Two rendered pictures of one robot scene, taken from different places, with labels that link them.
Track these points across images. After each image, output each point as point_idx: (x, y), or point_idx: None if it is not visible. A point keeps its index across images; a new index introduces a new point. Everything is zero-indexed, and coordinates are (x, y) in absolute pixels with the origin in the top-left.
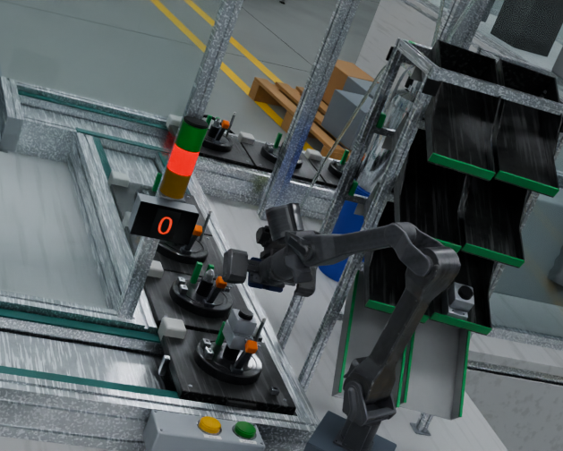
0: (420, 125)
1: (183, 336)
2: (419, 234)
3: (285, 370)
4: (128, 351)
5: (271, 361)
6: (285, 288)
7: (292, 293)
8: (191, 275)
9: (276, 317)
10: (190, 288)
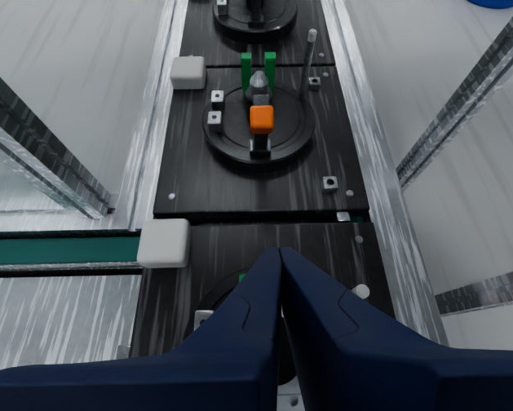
0: None
1: (180, 265)
2: None
3: (417, 307)
4: (115, 270)
5: (384, 298)
6: (415, 34)
7: (424, 39)
8: (261, 66)
9: (400, 86)
10: (236, 109)
